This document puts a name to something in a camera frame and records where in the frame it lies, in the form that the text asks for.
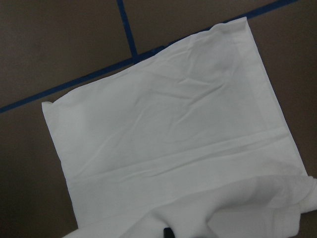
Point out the white long-sleeve printed shirt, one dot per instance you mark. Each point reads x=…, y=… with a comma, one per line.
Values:
x=191, y=139

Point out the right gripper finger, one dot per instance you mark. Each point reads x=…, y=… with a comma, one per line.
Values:
x=168, y=233

